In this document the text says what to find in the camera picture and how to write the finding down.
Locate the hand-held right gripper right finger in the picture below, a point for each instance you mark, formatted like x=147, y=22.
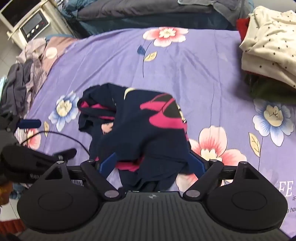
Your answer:
x=197, y=163

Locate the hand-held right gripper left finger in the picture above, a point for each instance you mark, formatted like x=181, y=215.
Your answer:
x=108, y=163

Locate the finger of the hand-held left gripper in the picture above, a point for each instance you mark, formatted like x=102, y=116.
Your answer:
x=67, y=153
x=30, y=123

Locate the navy pink printed small garment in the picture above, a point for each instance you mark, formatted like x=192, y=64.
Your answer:
x=143, y=139

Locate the dark grey garment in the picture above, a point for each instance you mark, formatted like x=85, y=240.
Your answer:
x=16, y=88

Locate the light blue cloth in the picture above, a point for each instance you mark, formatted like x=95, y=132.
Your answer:
x=2, y=84

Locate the pink dotted blanket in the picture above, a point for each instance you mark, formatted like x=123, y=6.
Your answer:
x=57, y=48

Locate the purple floral bedsheet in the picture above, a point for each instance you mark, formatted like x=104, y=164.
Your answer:
x=196, y=76

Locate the white heater with control panel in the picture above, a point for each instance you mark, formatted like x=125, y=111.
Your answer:
x=34, y=25

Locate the dark green cloth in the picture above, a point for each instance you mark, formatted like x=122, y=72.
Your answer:
x=272, y=92

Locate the red cloth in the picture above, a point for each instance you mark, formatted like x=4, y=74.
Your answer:
x=242, y=27

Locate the cream polka dot garment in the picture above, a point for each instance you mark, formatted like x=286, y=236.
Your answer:
x=272, y=41

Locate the blue-grey cloth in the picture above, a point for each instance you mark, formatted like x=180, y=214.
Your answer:
x=226, y=11

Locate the grey blanket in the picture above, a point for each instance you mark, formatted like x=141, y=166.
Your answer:
x=138, y=9

